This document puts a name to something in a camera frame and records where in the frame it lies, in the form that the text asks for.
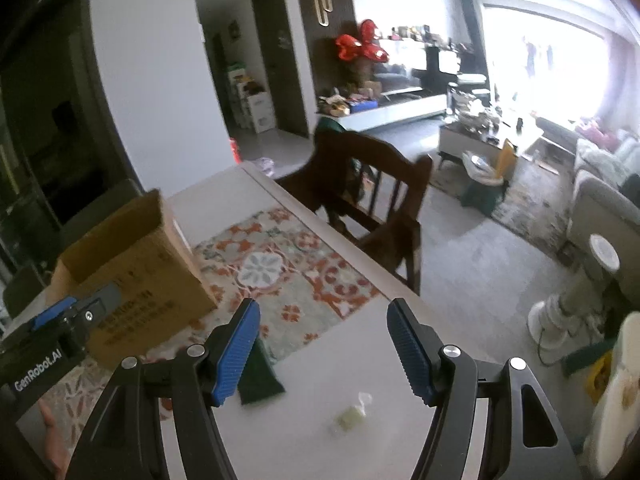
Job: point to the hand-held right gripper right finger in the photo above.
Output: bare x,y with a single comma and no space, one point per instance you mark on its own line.
407,350

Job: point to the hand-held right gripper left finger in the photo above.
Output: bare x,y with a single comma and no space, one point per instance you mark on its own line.
235,355

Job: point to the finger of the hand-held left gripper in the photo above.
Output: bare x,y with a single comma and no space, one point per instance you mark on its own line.
52,312
95,310

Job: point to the dark green snack packet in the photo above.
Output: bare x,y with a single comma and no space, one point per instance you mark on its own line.
260,385

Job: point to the brown cardboard box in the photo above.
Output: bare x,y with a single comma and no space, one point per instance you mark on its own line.
150,280

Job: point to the pale green candy clear wrapper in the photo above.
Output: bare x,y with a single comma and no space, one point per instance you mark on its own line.
350,417

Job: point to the person's left hand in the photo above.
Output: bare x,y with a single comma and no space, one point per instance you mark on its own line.
55,435

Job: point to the grey dining chair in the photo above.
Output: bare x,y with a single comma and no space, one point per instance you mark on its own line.
100,210
22,290

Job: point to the patterned table mat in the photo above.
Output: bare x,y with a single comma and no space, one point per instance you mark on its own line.
300,280

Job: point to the green stool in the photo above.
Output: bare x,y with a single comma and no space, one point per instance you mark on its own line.
482,192

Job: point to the dark glass door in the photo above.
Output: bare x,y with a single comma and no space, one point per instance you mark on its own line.
50,135

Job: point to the patterned floor rug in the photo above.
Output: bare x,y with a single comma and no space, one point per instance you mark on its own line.
525,200

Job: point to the dark wooden chair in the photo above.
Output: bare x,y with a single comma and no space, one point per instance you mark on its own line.
380,160

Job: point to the yellow bag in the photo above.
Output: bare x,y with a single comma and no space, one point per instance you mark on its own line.
506,160

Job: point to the coffee table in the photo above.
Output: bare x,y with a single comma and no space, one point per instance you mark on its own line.
465,137

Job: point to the light grey sofa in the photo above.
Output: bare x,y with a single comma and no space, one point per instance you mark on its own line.
595,200

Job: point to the white low cabinet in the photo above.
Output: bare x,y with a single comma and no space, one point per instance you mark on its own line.
400,107

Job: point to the stack of white boxes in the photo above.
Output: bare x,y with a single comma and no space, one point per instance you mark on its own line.
257,110

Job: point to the dark wooden door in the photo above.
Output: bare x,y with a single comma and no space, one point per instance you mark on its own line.
280,60

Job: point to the red bow balloon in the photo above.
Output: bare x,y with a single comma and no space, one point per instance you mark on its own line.
350,47

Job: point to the gold wall ornament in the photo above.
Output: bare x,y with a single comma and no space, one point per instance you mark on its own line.
317,7

